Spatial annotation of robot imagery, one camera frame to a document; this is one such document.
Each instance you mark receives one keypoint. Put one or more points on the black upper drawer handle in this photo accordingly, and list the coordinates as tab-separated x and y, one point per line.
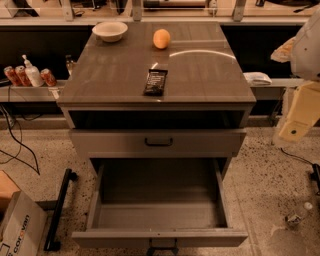
153	142

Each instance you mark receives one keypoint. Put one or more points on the white pump bottle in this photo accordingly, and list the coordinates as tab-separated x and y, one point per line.
32	73

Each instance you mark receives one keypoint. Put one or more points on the closed grey upper drawer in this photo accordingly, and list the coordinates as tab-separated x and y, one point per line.
130	143

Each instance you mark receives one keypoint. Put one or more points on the small clear bottle on shelf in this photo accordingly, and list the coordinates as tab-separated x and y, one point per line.
69	63

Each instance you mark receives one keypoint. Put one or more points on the black drawer handle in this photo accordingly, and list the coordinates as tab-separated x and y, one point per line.
153	142
152	249

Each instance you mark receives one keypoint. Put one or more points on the grey drawer cabinet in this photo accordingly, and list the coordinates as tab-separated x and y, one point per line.
164	90

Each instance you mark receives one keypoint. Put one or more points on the white bowl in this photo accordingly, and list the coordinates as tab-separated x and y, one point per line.
110	31

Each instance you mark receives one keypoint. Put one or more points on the red soda can middle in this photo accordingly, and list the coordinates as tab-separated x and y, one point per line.
21	73

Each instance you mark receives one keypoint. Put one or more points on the red soda can left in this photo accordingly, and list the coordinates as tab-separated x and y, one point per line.
10	73

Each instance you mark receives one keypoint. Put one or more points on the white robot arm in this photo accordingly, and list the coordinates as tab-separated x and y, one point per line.
303	53

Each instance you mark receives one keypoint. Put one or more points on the red soda can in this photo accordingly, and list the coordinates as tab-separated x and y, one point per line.
21	73
10	73
48	77

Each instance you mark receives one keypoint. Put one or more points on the black bottom drawer handle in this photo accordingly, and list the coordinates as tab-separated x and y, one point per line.
152	249

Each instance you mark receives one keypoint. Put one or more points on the black rxbar chocolate bar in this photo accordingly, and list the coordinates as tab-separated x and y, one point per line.
155	82

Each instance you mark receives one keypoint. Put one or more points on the cardboard box with print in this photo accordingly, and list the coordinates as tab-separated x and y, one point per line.
22	220

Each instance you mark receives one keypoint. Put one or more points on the white folded cloth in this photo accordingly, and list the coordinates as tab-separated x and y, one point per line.
257	78

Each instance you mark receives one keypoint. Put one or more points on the orange fruit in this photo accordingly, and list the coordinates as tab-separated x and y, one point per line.
161	39

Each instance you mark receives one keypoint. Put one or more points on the black bar on floor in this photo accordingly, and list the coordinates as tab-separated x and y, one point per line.
51	244

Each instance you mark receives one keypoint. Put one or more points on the red soda can right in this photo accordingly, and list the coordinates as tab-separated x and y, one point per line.
48	77

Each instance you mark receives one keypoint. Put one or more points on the open grey bottom drawer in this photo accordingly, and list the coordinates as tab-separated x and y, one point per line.
159	203

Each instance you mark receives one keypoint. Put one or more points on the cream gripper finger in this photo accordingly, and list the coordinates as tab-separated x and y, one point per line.
282	53
304	112

